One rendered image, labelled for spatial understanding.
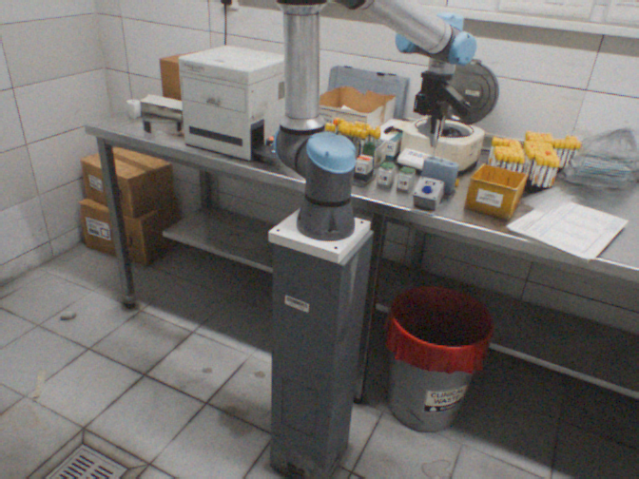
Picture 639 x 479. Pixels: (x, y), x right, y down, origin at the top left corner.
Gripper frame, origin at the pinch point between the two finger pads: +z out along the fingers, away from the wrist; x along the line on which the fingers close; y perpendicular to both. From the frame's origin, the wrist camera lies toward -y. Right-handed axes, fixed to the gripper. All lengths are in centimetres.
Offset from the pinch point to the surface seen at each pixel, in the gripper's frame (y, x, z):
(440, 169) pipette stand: -3.8, 2.0, 7.0
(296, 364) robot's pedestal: 10, 55, 53
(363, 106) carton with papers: 45, -40, 7
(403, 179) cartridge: 5.3, 7.6, 10.7
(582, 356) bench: -59, -29, 76
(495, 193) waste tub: -22.0, 6.3, 7.8
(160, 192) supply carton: 145, -19, 67
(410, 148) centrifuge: 13.1, -14.5, 9.2
